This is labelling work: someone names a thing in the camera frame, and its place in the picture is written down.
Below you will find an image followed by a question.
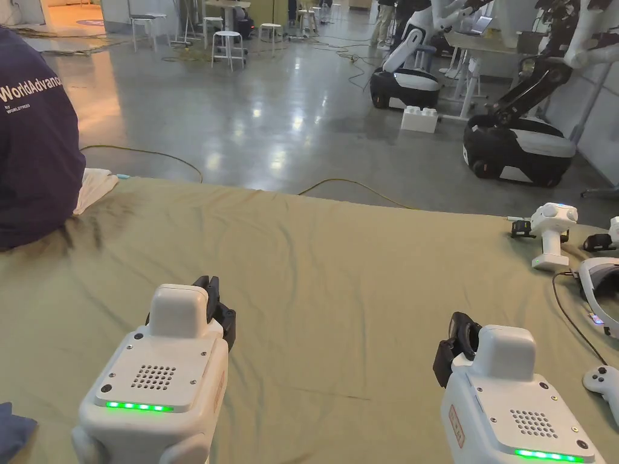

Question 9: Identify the white headset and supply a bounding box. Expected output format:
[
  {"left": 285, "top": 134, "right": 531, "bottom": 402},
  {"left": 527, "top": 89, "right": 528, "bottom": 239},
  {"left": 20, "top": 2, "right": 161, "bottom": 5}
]
[{"left": 577, "top": 256, "right": 619, "bottom": 339}]

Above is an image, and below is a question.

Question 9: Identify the dark blue shirt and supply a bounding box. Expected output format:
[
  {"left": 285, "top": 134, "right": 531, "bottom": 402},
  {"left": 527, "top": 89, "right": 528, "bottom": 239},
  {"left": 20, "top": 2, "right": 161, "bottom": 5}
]
[{"left": 0, "top": 401, "right": 39, "bottom": 464}]

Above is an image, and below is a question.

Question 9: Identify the yellow floor cable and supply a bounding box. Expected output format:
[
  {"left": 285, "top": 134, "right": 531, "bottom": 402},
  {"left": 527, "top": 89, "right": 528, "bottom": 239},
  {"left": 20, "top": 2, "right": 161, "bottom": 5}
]
[{"left": 79, "top": 144, "right": 413, "bottom": 211}]

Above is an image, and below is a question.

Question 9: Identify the spare white hand-held gripper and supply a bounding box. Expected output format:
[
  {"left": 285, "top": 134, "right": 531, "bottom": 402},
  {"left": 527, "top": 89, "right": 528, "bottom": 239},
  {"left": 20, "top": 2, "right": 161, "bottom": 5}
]
[
  {"left": 510, "top": 201, "right": 582, "bottom": 272},
  {"left": 582, "top": 216, "right": 619, "bottom": 253}
]

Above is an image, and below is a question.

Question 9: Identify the white hand controller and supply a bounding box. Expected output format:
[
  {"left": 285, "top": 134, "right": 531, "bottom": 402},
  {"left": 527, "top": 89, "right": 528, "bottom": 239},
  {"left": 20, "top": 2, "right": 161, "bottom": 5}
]
[{"left": 581, "top": 365, "right": 619, "bottom": 413}]

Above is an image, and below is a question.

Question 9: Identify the wooden table with white legs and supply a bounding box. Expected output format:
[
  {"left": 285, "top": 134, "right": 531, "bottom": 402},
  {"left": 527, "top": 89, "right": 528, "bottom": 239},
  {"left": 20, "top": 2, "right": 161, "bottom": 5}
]
[{"left": 443, "top": 28, "right": 534, "bottom": 123}]

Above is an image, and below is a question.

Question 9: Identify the dark-topped stool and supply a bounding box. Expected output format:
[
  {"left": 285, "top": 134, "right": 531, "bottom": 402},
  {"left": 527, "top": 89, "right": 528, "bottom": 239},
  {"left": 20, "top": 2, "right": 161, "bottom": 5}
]
[{"left": 129, "top": 14, "right": 169, "bottom": 53}]

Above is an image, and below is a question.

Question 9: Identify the white brick-shaped box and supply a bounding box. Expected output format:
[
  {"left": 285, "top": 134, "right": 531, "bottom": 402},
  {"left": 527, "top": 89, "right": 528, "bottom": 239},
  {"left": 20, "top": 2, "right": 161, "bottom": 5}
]
[{"left": 400, "top": 105, "right": 441, "bottom": 134}]

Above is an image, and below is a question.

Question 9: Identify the black floor cable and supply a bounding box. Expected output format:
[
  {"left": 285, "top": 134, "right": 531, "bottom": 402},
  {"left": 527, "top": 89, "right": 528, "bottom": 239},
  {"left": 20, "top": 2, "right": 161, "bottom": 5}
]
[{"left": 309, "top": 42, "right": 385, "bottom": 94}]

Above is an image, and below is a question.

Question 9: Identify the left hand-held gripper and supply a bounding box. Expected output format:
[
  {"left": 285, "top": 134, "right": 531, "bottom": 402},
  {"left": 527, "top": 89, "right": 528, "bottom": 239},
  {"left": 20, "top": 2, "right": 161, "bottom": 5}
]
[{"left": 71, "top": 275, "right": 237, "bottom": 464}]

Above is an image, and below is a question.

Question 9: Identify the white and black wheeled robot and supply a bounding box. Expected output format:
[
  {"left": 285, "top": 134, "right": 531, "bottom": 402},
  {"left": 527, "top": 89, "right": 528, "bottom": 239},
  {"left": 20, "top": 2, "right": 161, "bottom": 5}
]
[
  {"left": 462, "top": 0, "right": 619, "bottom": 188},
  {"left": 369, "top": 0, "right": 490, "bottom": 111}
]

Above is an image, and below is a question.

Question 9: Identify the white round stool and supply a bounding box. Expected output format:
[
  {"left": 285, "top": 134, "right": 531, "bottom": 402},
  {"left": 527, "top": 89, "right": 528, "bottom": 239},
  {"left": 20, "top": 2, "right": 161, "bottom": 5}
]
[
  {"left": 210, "top": 30, "right": 248, "bottom": 73},
  {"left": 203, "top": 16, "right": 226, "bottom": 50},
  {"left": 258, "top": 22, "right": 288, "bottom": 56},
  {"left": 297, "top": 8, "right": 320, "bottom": 35}
]

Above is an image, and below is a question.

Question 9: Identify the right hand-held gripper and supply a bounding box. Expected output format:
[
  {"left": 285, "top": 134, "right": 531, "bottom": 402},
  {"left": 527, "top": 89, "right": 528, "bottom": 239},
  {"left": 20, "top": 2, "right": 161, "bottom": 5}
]
[{"left": 432, "top": 311, "right": 608, "bottom": 464}]

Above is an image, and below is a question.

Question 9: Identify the bed with pale green sheet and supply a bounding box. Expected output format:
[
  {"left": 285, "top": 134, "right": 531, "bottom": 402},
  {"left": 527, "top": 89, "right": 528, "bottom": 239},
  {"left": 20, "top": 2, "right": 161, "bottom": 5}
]
[{"left": 0, "top": 175, "right": 619, "bottom": 464}]

